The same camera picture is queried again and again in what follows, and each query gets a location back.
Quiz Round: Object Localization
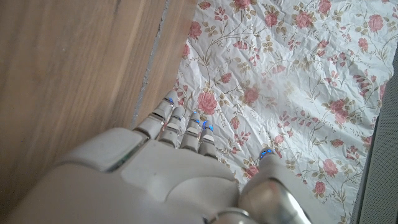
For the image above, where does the floral rose backdrop cloth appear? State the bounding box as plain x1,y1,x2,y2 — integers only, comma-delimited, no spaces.
172,0,398,224

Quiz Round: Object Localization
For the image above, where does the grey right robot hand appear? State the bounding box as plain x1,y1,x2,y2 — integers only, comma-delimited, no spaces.
2,90,333,224

